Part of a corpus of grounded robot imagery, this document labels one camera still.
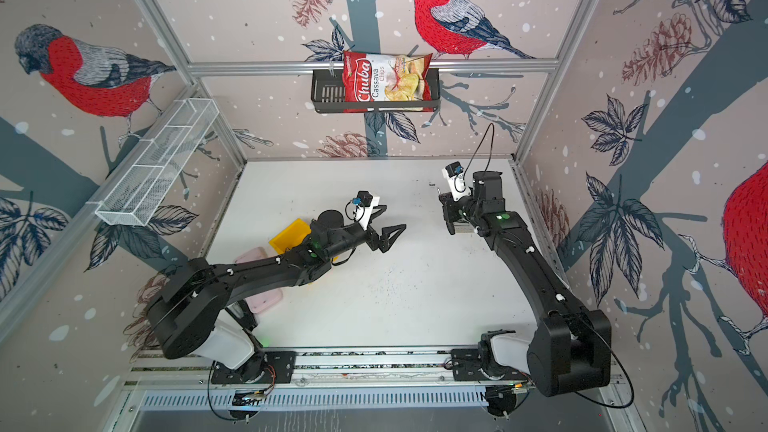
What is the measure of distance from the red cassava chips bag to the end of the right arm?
0.36 metres

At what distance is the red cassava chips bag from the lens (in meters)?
0.87

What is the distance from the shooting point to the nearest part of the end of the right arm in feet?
1.97
